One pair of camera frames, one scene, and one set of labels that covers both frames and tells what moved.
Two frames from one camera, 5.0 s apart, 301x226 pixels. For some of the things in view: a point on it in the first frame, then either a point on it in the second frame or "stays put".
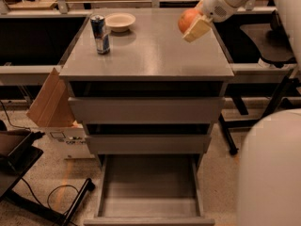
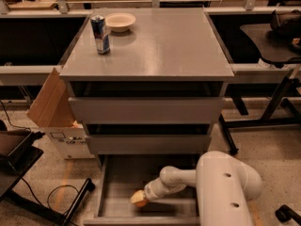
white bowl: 120,22 stays put
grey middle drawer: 148,144 stays put
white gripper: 213,6 -> 150,192
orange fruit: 187,18 -> 142,203
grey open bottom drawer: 148,190 stays put
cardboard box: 53,110 stays put
